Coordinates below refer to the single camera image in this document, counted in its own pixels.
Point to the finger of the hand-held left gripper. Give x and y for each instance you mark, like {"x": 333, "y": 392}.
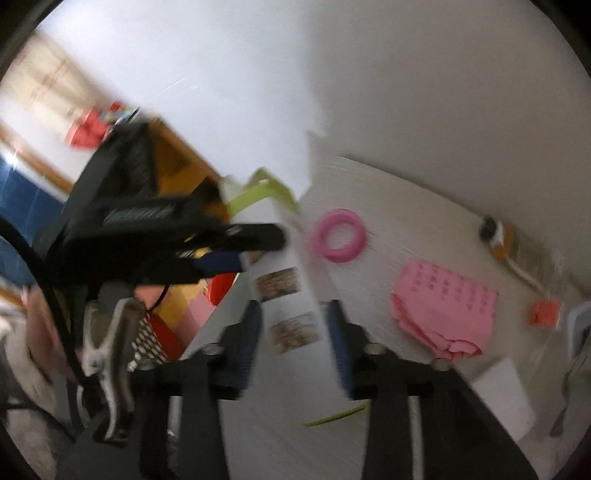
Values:
{"x": 249, "y": 237}
{"x": 221, "y": 264}

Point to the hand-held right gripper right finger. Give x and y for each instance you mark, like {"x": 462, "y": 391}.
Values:
{"x": 339, "y": 350}

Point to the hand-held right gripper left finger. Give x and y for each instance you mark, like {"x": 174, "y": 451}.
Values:
{"x": 249, "y": 341}

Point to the pink paper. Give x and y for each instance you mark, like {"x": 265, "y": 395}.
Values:
{"x": 443, "y": 314}

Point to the amber bottle with black cap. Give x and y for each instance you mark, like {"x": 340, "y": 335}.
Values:
{"x": 505, "y": 244}

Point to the person's left forearm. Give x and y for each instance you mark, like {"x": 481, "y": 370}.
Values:
{"x": 18, "y": 383}

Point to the person's left hand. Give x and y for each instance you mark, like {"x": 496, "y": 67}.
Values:
{"x": 41, "y": 327}

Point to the brown picture sticker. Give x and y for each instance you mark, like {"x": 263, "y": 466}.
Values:
{"x": 277, "y": 284}
{"x": 295, "y": 332}

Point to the pink foam floor mat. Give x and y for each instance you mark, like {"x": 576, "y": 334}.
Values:
{"x": 194, "y": 318}

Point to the lime green strip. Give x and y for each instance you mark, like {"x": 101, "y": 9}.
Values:
{"x": 337, "y": 415}

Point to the wooden corner cabinet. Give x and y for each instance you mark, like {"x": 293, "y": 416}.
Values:
{"x": 180, "y": 157}

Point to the red round object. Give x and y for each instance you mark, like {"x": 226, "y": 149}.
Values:
{"x": 167, "y": 339}

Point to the red cloth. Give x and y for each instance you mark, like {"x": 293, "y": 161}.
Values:
{"x": 87, "y": 131}

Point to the blue window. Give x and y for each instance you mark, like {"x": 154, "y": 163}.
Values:
{"x": 23, "y": 203}

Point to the brown polka dot cloth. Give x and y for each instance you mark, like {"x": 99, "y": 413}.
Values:
{"x": 147, "y": 341}

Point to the metal spring clip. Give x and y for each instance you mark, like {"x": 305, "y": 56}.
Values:
{"x": 115, "y": 369}

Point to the small white paper sheet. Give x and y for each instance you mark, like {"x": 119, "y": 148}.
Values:
{"x": 503, "y": 397}

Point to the small orange block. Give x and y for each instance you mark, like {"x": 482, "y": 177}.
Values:
{"x": 545, "y": 313}

